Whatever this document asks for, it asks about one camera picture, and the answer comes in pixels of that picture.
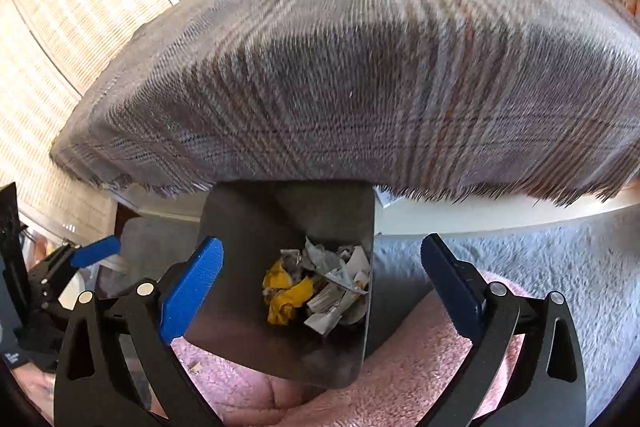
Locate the grey shaggy rug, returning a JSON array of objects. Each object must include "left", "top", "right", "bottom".
[{"left": 117, "top": 214, "right": 640, "bottom": 413}]

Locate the yellow wrapper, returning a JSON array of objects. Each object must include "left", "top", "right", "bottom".
[{"left": 263, "top": 257, "right": 315, "bottom": 326}]

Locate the black trash bin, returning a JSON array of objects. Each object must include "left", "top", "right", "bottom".
[{"left": 185, "top": 181, "right": 377, "bottom": 389}]

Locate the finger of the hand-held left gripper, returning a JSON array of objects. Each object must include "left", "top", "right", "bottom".
[{"left": 27, "top": 235, "right": 122, "bottom": 295}]

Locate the cream woven window blind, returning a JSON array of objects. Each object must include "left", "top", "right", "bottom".
[{"left": 0, "top": 0, "right": 176, "bottom": 250}]

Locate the grey paper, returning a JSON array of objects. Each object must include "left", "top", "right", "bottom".
[{"left": 299, "top": 236, "right": 347, "bottom": 279}]

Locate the white paper scrap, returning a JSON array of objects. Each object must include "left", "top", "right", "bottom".
[{"left": 340, "top": 245, "right": 372, "bottom": 289}]

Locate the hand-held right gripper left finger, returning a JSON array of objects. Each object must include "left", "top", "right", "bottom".
[{"left": 54, "top": 237, "right": 224, "bottom": 427}]

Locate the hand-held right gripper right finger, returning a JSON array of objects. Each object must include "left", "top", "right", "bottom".
[{"left": 415, "top": 233, "right": 588, "bottom": 427}]

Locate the grey plaid blanket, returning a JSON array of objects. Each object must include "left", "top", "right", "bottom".
[{"left": 50, "top": 0, "right": 640, "bottom": 208}]

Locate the white printed wrapper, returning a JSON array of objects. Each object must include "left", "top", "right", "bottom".
[{"left": 304, "top": 279, "right": 371, "bottom": 336}]

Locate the pink fluffy rug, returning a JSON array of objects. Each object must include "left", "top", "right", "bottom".
[{"left": 170, "top": 277, "right": 543, "bottom": 427}]

